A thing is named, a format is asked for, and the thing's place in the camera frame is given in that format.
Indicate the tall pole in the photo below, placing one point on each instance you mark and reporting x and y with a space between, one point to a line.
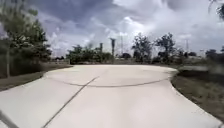
113 46

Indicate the pale concrete road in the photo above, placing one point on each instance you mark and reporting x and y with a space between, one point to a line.
113 100

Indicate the row of trees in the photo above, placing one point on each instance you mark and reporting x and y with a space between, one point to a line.
146 50

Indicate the pale fence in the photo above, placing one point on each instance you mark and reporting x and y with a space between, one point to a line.
60 61

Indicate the tall leafy tree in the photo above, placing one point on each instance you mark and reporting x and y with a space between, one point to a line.
23 40

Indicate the grass verge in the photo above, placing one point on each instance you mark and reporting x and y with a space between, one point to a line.
203 91
20 78

